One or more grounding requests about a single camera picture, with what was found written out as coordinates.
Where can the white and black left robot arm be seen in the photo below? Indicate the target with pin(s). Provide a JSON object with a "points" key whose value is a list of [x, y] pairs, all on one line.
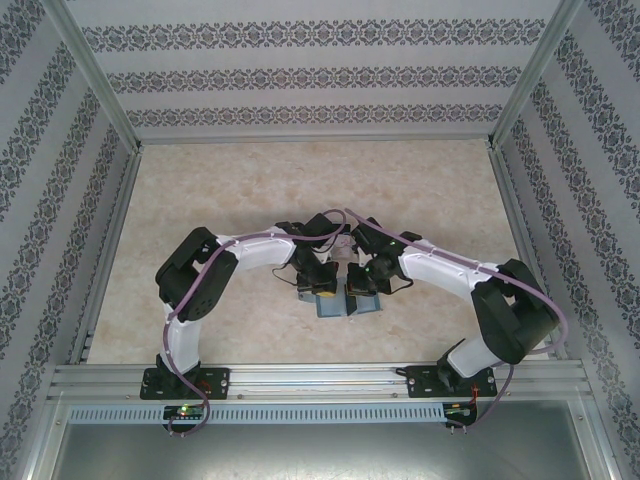
{"points": [[260, 250]]}

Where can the aluminium frame post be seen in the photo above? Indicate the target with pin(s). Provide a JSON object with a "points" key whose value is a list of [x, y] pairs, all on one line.
{"points": [[534, 75], [96, 75]]}

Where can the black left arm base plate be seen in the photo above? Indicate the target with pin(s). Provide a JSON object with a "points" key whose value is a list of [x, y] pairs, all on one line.
{"points": [[217, 382]]}

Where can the small circuit board green light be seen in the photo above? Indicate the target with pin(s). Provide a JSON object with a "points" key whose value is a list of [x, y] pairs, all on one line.
{"points": [[184, 412]]}

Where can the teal leather card holder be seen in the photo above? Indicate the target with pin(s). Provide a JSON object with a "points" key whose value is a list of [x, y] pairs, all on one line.
{"points": [[330, 307]]}

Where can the aluminium mounting rail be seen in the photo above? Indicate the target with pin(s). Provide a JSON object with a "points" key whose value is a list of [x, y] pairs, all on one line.
{"points": [[310, 382]]}

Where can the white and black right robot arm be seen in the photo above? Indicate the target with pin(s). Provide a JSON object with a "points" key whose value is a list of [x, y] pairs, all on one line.
{"points": [[440, 267]]}

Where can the aluminium side rail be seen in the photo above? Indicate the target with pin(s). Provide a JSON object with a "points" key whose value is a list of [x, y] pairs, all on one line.
{"points": [[510, 200], [114, 225]]}

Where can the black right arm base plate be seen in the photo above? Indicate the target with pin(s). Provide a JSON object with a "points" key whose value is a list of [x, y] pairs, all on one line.
{"points": [[420, 382]]}

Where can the white card with pink print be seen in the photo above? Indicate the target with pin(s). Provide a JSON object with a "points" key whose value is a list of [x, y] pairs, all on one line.
{"points": [[344, 247]]}

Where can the grey sheet metal panel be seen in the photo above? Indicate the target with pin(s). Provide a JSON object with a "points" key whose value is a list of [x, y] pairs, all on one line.
{"points": [[320, 455]]}

